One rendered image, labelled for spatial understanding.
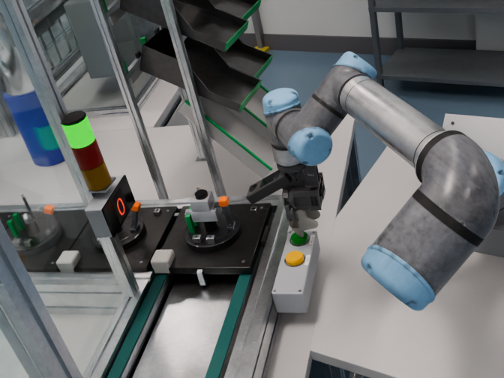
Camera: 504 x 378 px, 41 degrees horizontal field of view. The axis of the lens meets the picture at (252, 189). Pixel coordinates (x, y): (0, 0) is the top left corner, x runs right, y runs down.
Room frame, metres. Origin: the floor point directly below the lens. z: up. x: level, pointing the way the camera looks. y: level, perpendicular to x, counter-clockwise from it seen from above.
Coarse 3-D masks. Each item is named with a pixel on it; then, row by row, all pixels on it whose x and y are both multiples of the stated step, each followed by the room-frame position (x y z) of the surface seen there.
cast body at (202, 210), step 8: (200, 192) 1.30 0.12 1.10; (208, 192) 1.31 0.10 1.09; (192, 200) 1.29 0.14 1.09; (200, 200) 1.28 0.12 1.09; (208, 200) 1.28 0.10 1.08; (192, 208) 1.29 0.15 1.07; (200, 208) 1.28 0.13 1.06; (208, 208) 1.27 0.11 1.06; (216, 208) 1.28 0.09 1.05; (192, 216) 1.29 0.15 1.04; (200, 216) 1.28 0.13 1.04; (208, 216) 1.28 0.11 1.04; (216, 216) 1.27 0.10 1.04
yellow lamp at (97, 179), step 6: (96, 168) 1.14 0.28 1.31; (102, 168) 1.15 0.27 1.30; (84, 174) 1.15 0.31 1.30; (90, 174) 1.14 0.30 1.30; (96, 174) 1.14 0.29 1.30; (102, 174) 1.15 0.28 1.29; (108, 174) 1.16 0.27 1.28; (90, 180) 1.14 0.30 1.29; (96, 180) 1.14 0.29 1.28; (102, 180) 1.14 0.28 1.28; (108, 180) 1.15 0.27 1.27; (90, 186) 1.14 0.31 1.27; (96, 186) 1.14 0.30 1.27; (102, 186) 1.14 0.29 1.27
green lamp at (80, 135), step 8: (64, 128) 1.15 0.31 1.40; (72, 128) 1.14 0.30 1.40; (80, 128) 1.14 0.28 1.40; (88, 128) 1.16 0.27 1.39; (72, 136) 1.14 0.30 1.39; (80, 136) 1.14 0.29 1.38; (88, 136) 1.15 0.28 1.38; (72, 144) 1.15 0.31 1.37; (80, 144) 1.14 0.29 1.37; (88, 144) 1.14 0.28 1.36
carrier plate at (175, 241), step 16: (240, 208) 1.38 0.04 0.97; (176, 224) 1.38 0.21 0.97; (256, 224) 1.30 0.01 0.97; (176, 240) 1.31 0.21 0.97; (240, 240) 1.25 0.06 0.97; (256, 240) 1.24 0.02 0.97; (176, 256) 1.25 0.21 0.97; (192, 256) 1.24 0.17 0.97; (208, 256) 1.22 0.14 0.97; (224, 256) 1.21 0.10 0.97; (240, 256) 1.19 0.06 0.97; (256, 256) 1.20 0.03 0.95; (176, 272) 1.21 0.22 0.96; (192, 272) 1.20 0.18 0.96; (208, 272) 1.18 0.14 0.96; (224, 272) 1.17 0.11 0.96; (240, 272) 1.16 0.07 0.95
